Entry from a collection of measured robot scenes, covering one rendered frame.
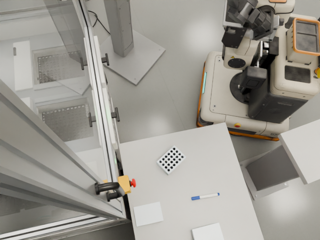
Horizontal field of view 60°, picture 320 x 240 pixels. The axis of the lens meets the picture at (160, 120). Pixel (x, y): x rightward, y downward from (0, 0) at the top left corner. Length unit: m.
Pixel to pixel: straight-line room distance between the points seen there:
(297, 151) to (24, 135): 1.46
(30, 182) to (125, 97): 2.13
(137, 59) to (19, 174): 2.31
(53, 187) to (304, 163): 1.41
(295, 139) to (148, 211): 0.85
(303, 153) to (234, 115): 0.66
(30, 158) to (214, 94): 1.91
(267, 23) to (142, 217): 1.02
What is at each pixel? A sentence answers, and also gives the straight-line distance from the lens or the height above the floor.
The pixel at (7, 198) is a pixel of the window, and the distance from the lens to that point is 0.44.
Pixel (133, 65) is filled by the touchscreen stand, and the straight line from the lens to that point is 2.49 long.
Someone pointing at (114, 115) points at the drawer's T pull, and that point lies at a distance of 1.34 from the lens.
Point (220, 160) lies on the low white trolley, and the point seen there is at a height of 0.76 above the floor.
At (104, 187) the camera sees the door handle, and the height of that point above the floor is 1.54.
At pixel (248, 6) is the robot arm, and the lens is 1.26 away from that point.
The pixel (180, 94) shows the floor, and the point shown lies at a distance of 2.41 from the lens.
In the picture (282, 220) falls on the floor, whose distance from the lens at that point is 2.35.
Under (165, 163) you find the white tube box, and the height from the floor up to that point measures 0.80.
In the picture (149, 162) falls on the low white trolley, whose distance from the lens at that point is 1.41.
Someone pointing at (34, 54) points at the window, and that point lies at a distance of 0.44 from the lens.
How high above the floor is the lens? 2.14
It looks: 69 degrees down
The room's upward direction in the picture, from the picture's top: 5 degrees clockwise
